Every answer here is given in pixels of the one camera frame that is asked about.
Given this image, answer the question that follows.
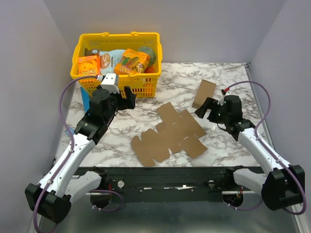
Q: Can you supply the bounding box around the brown cardboard box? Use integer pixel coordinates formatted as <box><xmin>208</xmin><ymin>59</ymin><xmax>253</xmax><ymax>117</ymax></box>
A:
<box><xmin>192</xmin><ymin>80</ymin><xmax>216</xmax><ymax>109</ymax></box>
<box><xmin>131</xmin><ymin>102</ymin><xmax>207</xmax><ymax>167</ymax></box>

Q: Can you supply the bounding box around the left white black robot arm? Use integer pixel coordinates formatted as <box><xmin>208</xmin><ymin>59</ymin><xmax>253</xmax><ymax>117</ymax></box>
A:
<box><xmin>25</xmin><ymin>85</ymin><xmax>136</xmax><ymax>224</ymax></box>

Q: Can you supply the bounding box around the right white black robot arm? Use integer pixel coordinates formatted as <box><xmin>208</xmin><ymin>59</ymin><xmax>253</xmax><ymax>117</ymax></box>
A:
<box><xmin>195</xmin><ymin>95</ymin><xmax>306</xmax><ymax>211</ymax></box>

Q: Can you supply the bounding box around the folded brown cardboard box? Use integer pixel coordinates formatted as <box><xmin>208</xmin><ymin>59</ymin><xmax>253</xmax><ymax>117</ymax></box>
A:
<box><xmin>192</xmin><ymin>80</ymin><xmax>216</xmax><ymax>109</ymax></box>

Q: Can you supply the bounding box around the tall blue box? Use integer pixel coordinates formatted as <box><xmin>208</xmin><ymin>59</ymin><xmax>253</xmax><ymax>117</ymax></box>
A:
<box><xmin>80</xmin><ymin>87</ymin><xmax>90</xmax><ymax>112</ymax></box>

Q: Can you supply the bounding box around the orange Daddy snack box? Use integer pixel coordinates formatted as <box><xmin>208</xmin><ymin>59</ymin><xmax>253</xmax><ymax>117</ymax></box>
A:
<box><xmin>78</xmin><ymin>55</ymin><xmax>101</xmax><ymax>76</ymax></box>

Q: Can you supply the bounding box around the small blue flat box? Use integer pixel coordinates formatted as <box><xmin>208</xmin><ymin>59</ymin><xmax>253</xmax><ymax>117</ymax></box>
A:
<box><xmin>65</xmin><ymin>127</ymin><xmax>75</xmax><ymax>138</ymax></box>

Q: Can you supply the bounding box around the yellow plastic shopping basket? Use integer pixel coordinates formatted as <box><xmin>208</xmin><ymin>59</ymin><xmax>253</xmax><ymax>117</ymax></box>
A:
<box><xmin>70</xmin><ymin>32</ymin><xmax>163</xmax><ymax>100</ymax></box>

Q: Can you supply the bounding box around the light blue chips bag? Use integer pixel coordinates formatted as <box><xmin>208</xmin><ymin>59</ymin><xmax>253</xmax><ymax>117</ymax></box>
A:
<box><xmin>85</xmin><ymin>49</ymin><xmax>125</xmax><ymax>75</ymax></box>

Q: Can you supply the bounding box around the orange candy bag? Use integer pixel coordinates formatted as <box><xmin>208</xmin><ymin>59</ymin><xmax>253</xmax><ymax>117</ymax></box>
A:
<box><xmin>114</xmin><ymin>49</ymin><xmax>150</xmax><ymax>75</ymax></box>

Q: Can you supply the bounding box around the small orange fruit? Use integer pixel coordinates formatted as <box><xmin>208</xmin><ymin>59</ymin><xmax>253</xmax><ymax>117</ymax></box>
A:
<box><xmin>144</xmin><ymin>66</ymin><xmax>155</xmax><ymax>73</ymax></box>

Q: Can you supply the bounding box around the green round melon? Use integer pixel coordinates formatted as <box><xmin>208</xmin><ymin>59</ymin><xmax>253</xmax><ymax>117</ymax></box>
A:
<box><xmin>138</xmin><ymin>46</ymin><xmax>157</xmax><ymax>67</ymax></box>

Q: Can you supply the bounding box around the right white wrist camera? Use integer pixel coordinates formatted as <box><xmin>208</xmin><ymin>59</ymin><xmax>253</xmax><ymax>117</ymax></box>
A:
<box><xmin>217</xmin><ymin>88</ymin><xmax>230</xmax><ymax>106</ymax></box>

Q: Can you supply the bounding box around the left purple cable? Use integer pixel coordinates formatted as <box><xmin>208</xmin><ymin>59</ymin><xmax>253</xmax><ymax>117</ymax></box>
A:
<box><xmin>33</xmin><ymin>75</ymin><xmax>123</xmax><ymax>232</ymax></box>

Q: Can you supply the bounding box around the purple cable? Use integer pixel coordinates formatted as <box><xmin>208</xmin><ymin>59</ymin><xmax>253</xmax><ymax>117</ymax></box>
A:
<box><xmin>225</xmin><ymin>81</ymin><xmax>307</xmax><ymax>216</ymax></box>
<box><xmin>33</xmin><ymin>75</ymin><xmax>123</xmax><ymax>232</ymax></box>

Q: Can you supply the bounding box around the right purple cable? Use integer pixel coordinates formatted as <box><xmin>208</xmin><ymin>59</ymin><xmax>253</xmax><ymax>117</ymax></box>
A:
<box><xmin>225</xmin><ymin>81</ymin><xmax>307</xmax><ymax>216</ymax></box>

